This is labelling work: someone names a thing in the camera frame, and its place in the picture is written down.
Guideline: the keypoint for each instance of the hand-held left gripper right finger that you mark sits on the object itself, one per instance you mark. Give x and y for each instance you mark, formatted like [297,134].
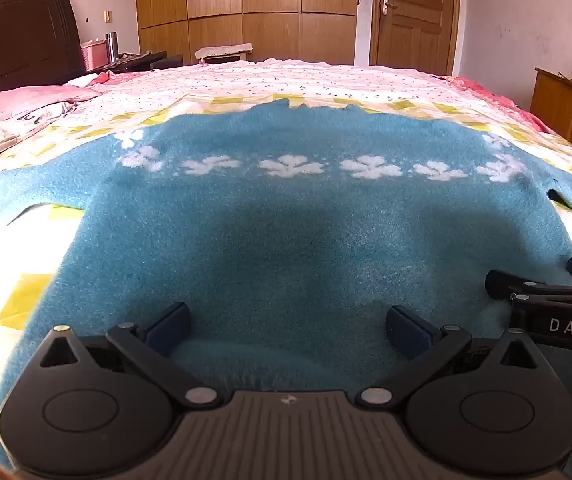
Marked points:
[408,331]

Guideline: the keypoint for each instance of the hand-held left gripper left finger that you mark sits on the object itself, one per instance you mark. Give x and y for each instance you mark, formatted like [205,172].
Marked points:
[170,326]

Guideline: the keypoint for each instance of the blue sweater with white flowers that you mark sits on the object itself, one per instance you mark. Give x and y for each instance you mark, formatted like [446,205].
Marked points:
[286,240]

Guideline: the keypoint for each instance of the checked floral bed quilt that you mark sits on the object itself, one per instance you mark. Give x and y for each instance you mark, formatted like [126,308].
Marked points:
[21,260]

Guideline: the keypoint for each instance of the wooden desk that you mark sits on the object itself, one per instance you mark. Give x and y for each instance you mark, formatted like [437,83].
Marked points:
[555,100]

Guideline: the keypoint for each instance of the pink embroidered blanket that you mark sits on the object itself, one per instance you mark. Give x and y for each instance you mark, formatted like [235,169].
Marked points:
[500,100]

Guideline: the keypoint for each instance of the printed pink quilt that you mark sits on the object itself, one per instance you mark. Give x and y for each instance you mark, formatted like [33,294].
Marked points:
[11,127]

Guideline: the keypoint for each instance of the dark nightstand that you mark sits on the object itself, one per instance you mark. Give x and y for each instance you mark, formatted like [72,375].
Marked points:
[158,58]

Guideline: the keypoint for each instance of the pink pillow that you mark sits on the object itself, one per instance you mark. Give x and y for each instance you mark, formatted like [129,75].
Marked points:
[21,97]

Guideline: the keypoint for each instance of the stool with white cushion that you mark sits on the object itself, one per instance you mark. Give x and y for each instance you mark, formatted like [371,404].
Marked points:
[223,51]

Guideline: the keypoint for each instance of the pink basket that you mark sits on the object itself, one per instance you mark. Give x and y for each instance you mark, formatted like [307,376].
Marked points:
[93,55]

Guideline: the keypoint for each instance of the wooden door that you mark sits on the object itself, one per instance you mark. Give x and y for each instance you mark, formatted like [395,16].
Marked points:
[415,15]

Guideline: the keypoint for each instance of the steel thermos bottle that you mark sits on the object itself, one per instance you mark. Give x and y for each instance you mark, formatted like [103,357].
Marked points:
[111,46]

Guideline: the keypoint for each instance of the dark wooden headboard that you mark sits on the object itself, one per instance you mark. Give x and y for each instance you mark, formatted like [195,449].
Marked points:
[16,35]

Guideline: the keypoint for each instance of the wooden wardrobe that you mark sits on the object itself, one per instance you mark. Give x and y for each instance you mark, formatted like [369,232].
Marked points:
[246,5]

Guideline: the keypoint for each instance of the wall light switch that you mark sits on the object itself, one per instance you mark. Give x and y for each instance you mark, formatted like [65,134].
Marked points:
[108,16]

